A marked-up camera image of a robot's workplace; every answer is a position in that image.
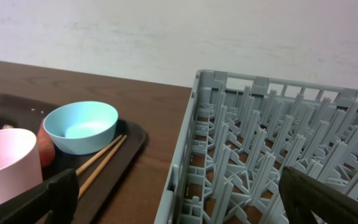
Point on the brown food scrap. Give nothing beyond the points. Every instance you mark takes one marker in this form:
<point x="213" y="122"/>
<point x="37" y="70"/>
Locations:
<point x="6" y="126"/>

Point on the grey dishwasher rack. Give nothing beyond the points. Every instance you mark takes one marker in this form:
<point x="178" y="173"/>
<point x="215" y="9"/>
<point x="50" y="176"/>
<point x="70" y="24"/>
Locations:
<point x="238" y="134"/>

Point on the pink plastic cup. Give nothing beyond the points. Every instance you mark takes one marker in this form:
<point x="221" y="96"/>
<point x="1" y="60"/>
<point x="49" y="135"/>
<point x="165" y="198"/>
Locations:
<point x="20" y="168"/>

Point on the light blue bowl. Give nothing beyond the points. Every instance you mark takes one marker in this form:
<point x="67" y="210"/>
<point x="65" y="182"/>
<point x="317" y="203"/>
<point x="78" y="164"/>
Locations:
<point x="83" y="127"/>

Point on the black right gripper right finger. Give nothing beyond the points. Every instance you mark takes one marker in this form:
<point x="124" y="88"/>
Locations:
<point x="304" y="197"/>

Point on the orange carrot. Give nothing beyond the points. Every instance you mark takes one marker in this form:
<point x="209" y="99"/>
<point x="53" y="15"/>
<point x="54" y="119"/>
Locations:
<point x="46" y="147"/>

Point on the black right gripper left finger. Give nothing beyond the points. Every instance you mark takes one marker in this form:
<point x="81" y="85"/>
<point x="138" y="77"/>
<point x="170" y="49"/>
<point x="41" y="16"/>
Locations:
<point x="56" y="199"/>

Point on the wooden chopstick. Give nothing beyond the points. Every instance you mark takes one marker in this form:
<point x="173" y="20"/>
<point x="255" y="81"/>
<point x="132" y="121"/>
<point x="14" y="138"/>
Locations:
<point x="100" y="167"/>
<point x="96" y="156"/>

